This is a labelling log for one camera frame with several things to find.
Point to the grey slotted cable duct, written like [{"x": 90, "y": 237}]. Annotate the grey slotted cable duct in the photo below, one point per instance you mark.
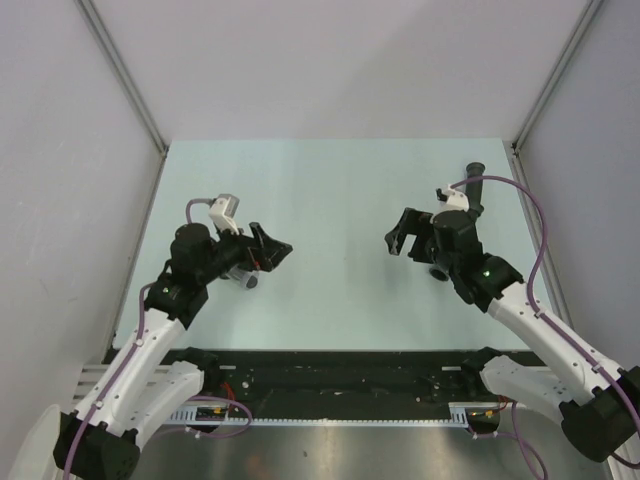
[{"x": 454, "y": 416}]

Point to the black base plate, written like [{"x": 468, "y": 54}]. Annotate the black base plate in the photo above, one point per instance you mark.
[{"x": 268, "y": 376}]

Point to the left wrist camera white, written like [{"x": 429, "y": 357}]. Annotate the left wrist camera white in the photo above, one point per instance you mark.
[{"x": 222, "y": 211}]

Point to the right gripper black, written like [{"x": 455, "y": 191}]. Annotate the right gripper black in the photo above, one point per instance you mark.
[{"x": 415, "y": 222}]

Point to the aluminium corner post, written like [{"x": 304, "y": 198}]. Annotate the aluminium corner post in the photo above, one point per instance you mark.
[
  {"x": 560, "y": 67},
  {"x": 114, "y": 59}
]

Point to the left aluminium corner post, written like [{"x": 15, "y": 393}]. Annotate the left aluminium corner post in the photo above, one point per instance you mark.
[{"x": 114, "y": 59}]

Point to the right aluminium corner post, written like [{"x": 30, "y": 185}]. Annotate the right aluminium corner post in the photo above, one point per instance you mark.
[{"x": 560, "y": 67}]

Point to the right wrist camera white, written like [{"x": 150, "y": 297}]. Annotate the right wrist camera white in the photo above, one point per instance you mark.
[{"x": 452, "y": 200}]

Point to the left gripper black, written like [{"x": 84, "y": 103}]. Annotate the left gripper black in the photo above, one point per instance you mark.
[{"x": 259, "y": 253}]

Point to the clear plastic elbow fitting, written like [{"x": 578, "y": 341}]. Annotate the clear plastic elbow fitting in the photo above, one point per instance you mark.
[{"x": 244, "y": 279}]

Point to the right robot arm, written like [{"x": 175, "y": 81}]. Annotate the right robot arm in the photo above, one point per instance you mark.
[{"x": 592, "y": 398}]

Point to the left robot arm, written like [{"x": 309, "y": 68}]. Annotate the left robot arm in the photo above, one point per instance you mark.
[{"x": 104, "y": 435}]

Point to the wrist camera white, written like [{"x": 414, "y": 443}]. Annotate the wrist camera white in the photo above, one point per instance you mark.
[
  {"x": 452, "y": 200},
  {"x": 222, "y": 211}
]

